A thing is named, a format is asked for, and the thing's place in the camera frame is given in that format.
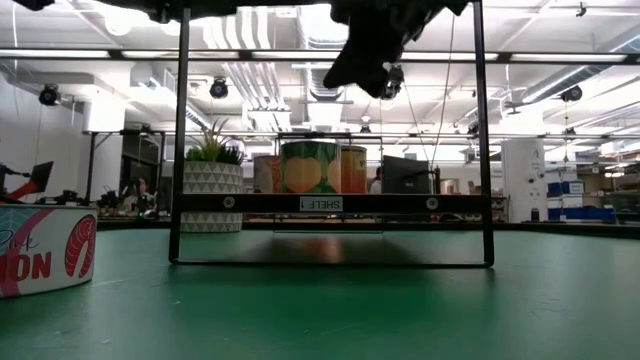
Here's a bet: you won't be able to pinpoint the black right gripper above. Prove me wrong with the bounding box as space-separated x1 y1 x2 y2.
322 0 471 99

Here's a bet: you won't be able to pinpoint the orange pineapple can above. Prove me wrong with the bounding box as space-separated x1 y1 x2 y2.
340 144 368 195

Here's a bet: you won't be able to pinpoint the green peaches can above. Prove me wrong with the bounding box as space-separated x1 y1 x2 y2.
279 140 343 195

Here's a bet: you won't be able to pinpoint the black metal shelf wooden board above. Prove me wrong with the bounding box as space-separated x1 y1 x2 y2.
168 0 496 270

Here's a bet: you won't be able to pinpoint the black computer monitor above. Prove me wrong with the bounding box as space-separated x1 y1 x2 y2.
381 154 432 196

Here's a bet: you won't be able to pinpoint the person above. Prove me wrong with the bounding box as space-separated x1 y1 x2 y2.
368 166 384 195
130 178 155 215

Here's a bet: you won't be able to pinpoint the succulent in white patterned pot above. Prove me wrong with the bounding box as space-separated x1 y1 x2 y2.
182 118 246 234

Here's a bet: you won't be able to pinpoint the white round column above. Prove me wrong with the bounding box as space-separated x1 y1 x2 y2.
501 138 547 224

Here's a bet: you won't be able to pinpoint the blue storage bins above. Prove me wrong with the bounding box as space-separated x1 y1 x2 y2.
547 180 617 222

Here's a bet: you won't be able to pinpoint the small black screen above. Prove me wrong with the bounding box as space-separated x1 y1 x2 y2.
25 160 55 196

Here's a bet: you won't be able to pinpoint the pink salmon flat can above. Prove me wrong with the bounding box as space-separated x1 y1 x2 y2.
0 203 99 300

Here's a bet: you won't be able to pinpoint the black ceiling camera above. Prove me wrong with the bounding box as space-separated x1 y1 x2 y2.
38 83 62 108
382 64 406 102
208 75 230 100
559 84 584 104

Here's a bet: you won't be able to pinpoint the black ceiling light rail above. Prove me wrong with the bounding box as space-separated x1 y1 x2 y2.
0 47 640 65

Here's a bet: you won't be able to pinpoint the black metal frame rack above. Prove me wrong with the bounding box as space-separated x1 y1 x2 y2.
82 128 167 204

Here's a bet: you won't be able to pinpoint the black aluminium table frame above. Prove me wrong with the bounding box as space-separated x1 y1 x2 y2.
94 219 640 239

